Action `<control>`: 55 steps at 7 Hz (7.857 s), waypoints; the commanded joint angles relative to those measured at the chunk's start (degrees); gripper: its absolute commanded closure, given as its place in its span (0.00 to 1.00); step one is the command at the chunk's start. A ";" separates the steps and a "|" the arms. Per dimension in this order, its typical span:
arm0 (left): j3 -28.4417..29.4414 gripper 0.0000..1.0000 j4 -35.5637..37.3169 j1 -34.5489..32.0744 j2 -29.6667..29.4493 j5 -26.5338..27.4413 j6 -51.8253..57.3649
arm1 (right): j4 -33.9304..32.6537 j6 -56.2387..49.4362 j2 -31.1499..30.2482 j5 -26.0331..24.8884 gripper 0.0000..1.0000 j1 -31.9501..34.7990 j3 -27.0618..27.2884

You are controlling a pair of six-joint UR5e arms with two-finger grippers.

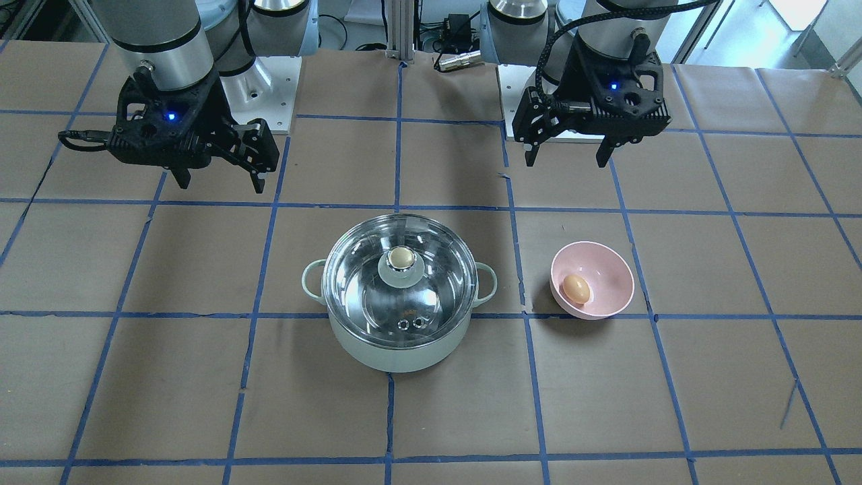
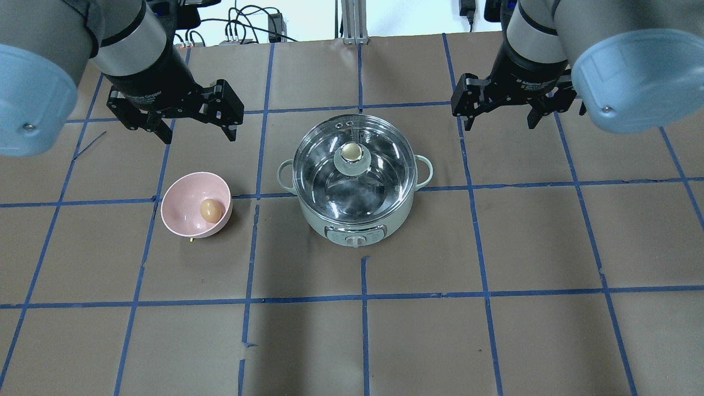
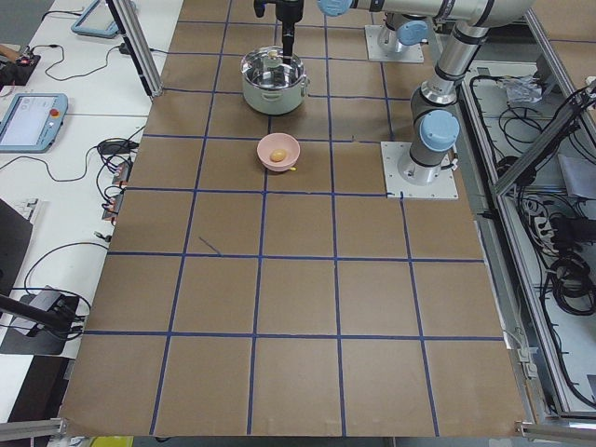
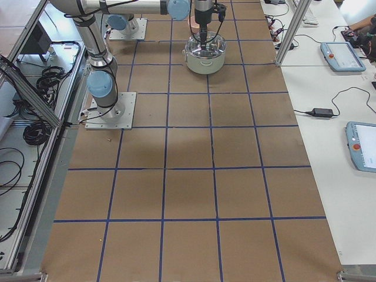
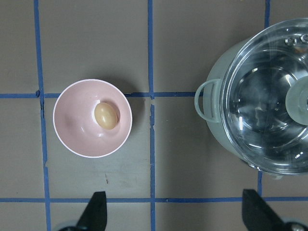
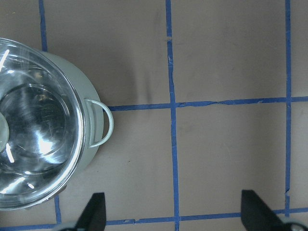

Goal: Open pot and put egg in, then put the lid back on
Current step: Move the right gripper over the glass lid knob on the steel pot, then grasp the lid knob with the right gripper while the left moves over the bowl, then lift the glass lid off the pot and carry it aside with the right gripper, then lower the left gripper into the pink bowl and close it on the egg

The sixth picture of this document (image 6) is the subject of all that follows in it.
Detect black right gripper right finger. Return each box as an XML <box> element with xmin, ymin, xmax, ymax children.
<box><xmin>241</xmin><ymin>190</ymin><xmax>296</xmax><ymax>231</ymax></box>

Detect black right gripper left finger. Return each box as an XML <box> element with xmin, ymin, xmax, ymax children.
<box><xmin>75</xmin><ymin>192</ymin><xmax>106</xmax><ymax>231</ymax></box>

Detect glass pot lid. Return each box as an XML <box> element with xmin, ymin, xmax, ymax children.
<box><xmin>0</xmin><ymin>38</ymin><xmax>85</xmax><ymax>211</ymax></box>

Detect pale green electric pot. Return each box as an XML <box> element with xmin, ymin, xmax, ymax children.
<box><xmin>42</xmin><ymin>51</ymin><xmax>114</xmax><ymax>182</ymax></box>

